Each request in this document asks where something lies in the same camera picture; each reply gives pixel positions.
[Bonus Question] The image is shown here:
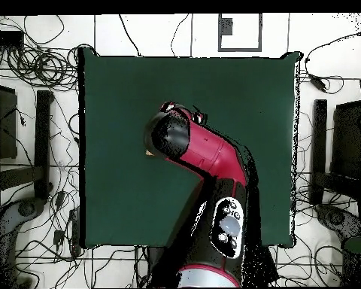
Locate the flat black box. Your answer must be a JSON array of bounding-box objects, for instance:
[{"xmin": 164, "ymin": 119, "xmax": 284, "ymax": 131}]
[{"xmin": 0, "ymin": 29, "xmax": 25, "ymax": 47}]

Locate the dark green tablecloth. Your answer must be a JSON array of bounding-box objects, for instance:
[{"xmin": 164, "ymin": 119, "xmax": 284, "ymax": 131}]
[{"xmin": 77, "ymin": 47, "xmax": 303, "ymax": 249}]

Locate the black power adapter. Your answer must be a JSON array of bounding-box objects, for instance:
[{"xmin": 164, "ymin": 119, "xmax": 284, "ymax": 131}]
[{"xmin": 309, "ymin": 75, "xmax": 328, "ymax": 93}]

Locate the black power strip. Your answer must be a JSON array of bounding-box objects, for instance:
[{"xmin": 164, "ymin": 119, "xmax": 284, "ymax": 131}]
[{"xmin": 68, "ymin": 207, "xmax": 82, "ymax": 257}]

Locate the black cabinet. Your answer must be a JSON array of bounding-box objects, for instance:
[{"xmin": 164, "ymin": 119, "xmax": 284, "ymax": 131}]
[
  {"xmin": 0, "ymin": 83, "xmax": 19, "ymax": 160},
  {"xmin": 330, "ymin": 100, "xmax": 361, "ymax": 181}
]

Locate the grey stand base black knob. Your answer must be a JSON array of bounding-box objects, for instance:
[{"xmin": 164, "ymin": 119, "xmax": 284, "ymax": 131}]
[
  {"xmin": 0, "ymin": 196, "xmax": 46, "ymax": 288},
  {"xmin": 314, "ymin": 203, "xmax": 361, "ymax": 242}
]

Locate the thin black cable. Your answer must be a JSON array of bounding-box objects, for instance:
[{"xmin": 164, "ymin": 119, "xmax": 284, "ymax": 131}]
[
  {"xmin": 170, "ymin": 13, "xmax": 190, "ymax": 57},
  {"xmin": 118, "ymin": 14, "xmax": 143, "ymax": 57}
]

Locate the grey rectangular frame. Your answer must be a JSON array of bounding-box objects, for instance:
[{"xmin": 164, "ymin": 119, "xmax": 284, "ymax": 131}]
[{"xmin": 217, "ymin": 13, "xmax": 263, "ymax": 53}]

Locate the black cable coil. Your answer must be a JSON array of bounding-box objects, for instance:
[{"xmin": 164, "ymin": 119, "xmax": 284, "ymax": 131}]
[{"xmin": 5, "ymin": 44, "xmax": 79, "ymax": 91}]

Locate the black stand frame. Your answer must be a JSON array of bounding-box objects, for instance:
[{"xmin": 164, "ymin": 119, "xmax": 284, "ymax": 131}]
[
  {"xmin": 308, "ymin": 99, "xmax": 361, "ymax": 205},
  {"xmin": 0, "ymin": 90, "xmax": 53, "ymax": 201}
]

